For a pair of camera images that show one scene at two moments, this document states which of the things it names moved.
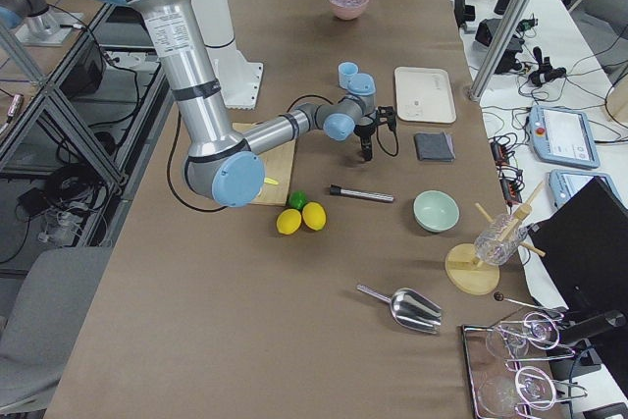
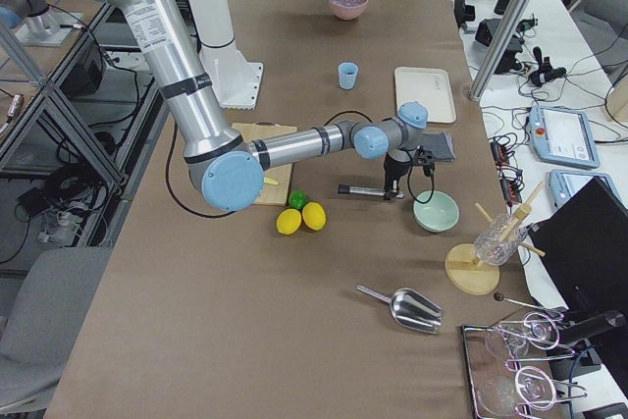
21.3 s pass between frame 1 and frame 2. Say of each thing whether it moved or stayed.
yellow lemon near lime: stayed
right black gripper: moved
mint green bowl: stayed
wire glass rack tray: stayed
